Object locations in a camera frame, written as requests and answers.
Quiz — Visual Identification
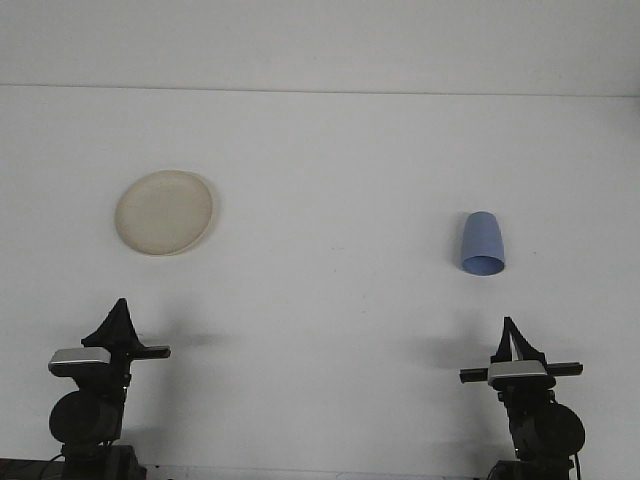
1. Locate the pale blue cup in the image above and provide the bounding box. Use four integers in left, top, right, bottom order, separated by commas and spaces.
459, 210, 506, 278

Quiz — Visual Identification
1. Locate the pale round plate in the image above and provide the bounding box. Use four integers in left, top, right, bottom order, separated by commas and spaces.
114, 169, 220, 258

